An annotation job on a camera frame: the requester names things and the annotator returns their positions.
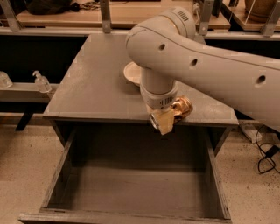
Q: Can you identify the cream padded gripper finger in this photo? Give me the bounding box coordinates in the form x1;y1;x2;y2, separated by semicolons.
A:
153;108;174;135

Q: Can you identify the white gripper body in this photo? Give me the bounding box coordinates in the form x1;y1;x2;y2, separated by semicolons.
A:
140;83;178;130

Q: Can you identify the crushed orange soda can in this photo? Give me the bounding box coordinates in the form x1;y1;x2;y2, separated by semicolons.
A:
171;95;193;123

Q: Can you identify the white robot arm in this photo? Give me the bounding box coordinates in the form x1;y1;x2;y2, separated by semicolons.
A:
126;7;280;131

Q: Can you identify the open grey top drawer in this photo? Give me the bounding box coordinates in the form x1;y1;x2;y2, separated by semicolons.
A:
18;123;232;224

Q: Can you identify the grey wooden cabinet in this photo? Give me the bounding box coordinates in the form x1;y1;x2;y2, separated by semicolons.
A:
44;31;238;152

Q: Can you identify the light wooden desk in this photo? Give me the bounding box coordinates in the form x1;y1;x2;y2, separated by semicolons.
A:
16;0;231;30

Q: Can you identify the clear pump bottle left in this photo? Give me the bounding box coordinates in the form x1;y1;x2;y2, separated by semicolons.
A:
32;70;52;93

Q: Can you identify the brown basket top right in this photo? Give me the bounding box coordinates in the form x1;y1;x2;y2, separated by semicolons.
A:
244;0;277;23

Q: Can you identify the clear bottle far left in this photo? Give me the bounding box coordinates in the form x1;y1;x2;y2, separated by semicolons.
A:
0;71;13;88

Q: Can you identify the black bag on desk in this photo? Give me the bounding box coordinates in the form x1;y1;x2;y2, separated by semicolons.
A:
24;0;80;15

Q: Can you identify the black cable on floor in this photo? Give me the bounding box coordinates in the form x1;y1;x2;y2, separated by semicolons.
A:
255;125;280;175

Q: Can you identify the grey metal shelf rail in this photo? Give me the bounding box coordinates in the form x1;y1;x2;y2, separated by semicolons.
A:
0;82;59;103

